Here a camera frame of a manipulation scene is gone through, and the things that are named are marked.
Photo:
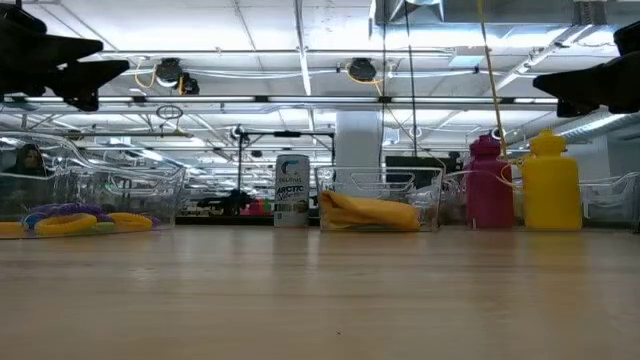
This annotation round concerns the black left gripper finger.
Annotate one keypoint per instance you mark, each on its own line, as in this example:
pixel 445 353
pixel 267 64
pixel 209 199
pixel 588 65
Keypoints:
pixel 85 80
pixel 65 51

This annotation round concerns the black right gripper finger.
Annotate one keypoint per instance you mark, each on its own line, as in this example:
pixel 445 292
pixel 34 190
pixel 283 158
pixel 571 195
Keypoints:
pixel 600 85
pixel 575 109

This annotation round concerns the yellow plastic water bottle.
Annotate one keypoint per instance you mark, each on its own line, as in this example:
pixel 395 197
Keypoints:
pixel 550 190

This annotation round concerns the pink plastic water bottle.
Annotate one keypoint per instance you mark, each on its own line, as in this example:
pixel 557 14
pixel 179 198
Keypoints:
pixel 490 195

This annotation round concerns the clear plastic bin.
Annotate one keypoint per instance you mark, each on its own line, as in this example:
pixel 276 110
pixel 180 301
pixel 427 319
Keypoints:
pixel 430 200
pixel 150 190
pixel 610 200

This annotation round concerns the purple coil wristband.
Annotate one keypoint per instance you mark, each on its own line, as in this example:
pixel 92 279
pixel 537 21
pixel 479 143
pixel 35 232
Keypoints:
pixel 155 220
pixel 75 209

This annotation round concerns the yellow coil wristband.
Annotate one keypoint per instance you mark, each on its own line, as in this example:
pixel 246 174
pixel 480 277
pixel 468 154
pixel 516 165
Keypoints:
pixel 130 221
pixel 10 229
pixel 65 225

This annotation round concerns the blue coil wristband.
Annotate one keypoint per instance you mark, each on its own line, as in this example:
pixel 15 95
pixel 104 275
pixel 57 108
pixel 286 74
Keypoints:
pixel 32 217

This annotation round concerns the orange microfiber cloth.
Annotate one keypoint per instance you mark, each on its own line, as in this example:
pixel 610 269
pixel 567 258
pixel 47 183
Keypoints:
pixel 370 212

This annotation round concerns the person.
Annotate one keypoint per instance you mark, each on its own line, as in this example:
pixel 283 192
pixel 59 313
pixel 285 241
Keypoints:
pixel 29 160

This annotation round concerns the black background stand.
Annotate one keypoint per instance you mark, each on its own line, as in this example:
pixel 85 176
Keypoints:
pixel 287 133

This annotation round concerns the clear glass jar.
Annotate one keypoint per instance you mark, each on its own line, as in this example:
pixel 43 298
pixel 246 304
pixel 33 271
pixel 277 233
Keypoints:
pixel 292 192

